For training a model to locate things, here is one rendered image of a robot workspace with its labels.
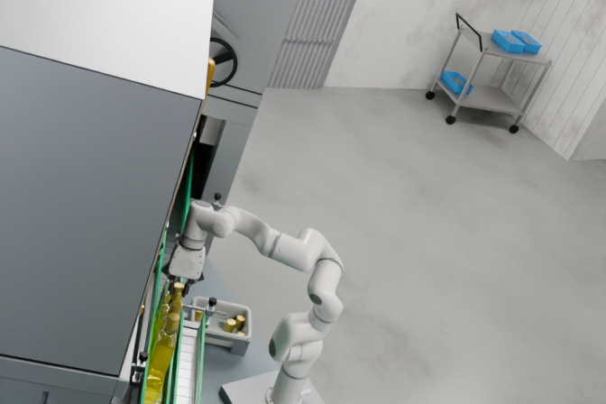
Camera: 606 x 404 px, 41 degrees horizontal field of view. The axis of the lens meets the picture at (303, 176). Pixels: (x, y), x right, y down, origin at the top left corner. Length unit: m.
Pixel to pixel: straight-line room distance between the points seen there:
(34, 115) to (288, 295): 3.18
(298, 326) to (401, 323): 2.29
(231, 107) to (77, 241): 1.73
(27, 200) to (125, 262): 0.23
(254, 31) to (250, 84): 0.23
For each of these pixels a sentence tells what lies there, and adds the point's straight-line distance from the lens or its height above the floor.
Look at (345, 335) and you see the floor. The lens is 4.48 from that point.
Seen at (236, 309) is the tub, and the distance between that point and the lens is 3.07.
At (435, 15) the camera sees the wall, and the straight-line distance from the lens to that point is 7.50.
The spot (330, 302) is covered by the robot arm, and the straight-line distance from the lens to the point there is 2.40.
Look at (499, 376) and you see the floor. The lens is 4.80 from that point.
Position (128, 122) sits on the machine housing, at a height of 2.05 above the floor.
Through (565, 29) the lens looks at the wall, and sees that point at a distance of 7.95.
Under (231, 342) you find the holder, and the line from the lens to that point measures 2.97.
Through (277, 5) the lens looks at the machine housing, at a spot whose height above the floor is 1.77.
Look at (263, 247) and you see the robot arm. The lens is 2.36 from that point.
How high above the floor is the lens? 2.80
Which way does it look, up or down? 30 degrees down
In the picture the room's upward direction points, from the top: 22 degrees clockwise
